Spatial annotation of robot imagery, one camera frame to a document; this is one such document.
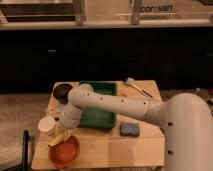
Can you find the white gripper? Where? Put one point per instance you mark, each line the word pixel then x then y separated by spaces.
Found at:
pixel 60 129

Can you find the yellow banana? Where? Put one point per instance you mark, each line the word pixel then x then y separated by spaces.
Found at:
pixel 58 139

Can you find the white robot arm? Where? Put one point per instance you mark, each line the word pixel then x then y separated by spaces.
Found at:
pixel 186 120

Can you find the red bowl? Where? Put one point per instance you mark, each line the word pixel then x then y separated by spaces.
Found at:
pixel 63 154

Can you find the dark brown bowl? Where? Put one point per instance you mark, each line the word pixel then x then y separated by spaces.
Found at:
pixel 60 92

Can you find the white paper cup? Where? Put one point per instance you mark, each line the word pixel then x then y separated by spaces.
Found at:
pixel 47 125

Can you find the blue sponge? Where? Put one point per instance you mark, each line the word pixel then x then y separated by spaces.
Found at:
pixel 130 129

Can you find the white box with lettering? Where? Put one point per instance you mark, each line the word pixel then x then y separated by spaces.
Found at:
pixel 177 9

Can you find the black chair frame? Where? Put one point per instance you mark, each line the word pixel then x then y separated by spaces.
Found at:
pixel 23 166

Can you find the black-handled brush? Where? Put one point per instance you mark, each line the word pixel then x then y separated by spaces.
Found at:
pixel 131 82

